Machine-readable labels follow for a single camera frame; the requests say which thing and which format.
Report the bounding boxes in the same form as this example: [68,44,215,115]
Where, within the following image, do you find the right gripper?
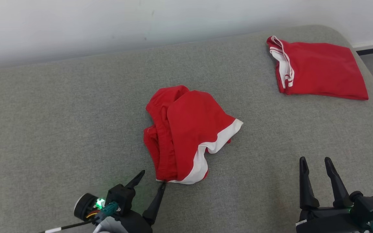
[296,157,372,233]

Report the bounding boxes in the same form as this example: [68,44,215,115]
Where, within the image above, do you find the grey fabric sofa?
[0,25,373,233]

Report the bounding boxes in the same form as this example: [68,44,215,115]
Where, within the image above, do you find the red jersey with number 23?
[266,36,369,101]

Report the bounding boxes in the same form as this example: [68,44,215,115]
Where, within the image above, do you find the red shorts with white trim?
[143,85,244,185]

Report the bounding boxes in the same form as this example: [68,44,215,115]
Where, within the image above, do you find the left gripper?
[74,170,167,233]

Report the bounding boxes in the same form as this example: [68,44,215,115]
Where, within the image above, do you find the left cable with teal plug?
[39,201,119,233]

